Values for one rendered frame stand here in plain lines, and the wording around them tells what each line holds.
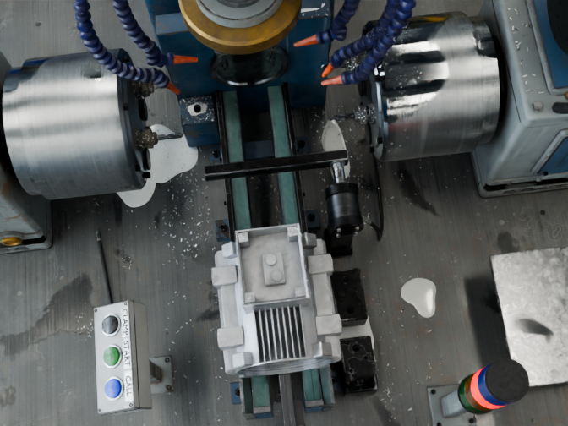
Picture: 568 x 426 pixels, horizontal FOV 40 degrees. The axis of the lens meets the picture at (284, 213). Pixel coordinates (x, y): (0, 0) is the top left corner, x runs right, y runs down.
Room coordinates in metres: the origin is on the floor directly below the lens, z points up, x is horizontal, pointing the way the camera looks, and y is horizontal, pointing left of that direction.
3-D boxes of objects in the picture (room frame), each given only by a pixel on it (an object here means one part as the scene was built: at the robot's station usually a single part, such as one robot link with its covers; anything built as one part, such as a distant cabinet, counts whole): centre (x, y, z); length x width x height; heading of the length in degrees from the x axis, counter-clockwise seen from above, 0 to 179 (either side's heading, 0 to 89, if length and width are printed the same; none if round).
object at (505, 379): (0.11, -0.29, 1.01); 0.08 x 0.08 x 0.42; 4
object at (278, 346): (0.27, 0.02, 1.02); 0.20 x 0.19 x 0.19; 4
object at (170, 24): (0.79, 0.05, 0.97); 0.30 x 0.11 x 0.34; 94
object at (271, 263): (0.31, 0.02, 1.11); 0.12 x 0.11 x 0.07; 4
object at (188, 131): (0.70, 0.16, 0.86); 0.07 x 0.06 x 0.12; 94
